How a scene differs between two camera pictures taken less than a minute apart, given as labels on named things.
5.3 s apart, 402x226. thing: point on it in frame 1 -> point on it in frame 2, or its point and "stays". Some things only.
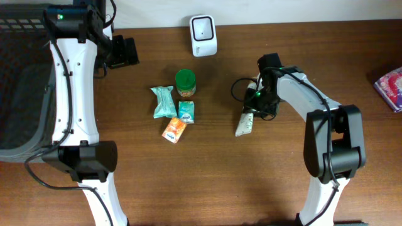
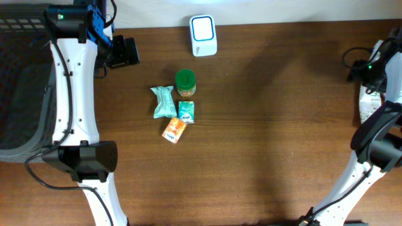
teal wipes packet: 166,106 stays
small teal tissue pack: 186,111 stays
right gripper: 249,106 -> 355,75
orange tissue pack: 175,128 stays
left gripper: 123,56 stays
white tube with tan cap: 245,124 -> 368,103
